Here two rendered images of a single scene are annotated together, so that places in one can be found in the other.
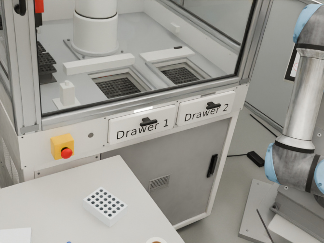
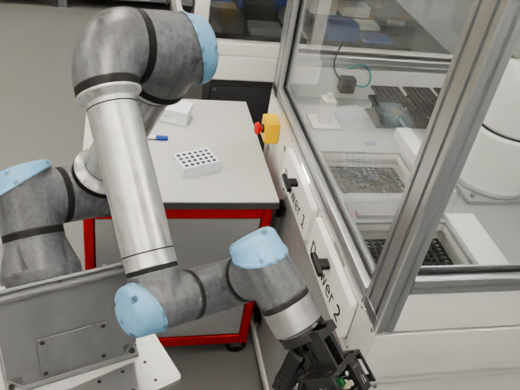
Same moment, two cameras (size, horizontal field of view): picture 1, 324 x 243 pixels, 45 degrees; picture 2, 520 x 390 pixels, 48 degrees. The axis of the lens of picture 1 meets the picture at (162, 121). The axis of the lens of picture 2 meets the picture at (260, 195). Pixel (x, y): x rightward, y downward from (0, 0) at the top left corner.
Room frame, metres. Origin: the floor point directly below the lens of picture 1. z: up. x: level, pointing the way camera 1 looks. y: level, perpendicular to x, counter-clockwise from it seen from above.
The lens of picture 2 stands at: (1.60, -1.19, 1.80)
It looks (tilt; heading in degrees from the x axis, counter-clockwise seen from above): 36 degrees down; 109
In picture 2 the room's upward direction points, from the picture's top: 10 degrees clockwise
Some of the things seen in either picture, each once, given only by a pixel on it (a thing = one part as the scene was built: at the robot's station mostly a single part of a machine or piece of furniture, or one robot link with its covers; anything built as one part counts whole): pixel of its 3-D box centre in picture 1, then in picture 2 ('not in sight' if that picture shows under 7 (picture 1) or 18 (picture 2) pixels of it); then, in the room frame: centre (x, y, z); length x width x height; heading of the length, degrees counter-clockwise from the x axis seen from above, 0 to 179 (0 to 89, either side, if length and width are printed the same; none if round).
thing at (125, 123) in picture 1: (142, 124); (298, 192); (1.25, 0.07, 0.87); 0.29 x 0.02 x 0.11; 126
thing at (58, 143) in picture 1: (62, 147); (268, 128); (1.05, 0.33, 0.88); 0.07 x 0.05 x 0.07; 126
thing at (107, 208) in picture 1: (105, 206); (196, 162); (0.89, 0.14, 0.78); 0.12 x 0.08 x 0.04; 57
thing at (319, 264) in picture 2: (211, 104); (321, 264); (1.42, -0.20, 0.91); 0.07 x 0.04 x 0.01; 126
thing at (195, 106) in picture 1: (206, 108); (329, 273); (1.44, -0.18, 0.87); 0.29 x 0.02 x 0.11; 126
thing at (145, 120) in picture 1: (147, 121); (290, 183); (1.23, 0.06, 0.91); 0.07 x 0.04 x 0.01; 126
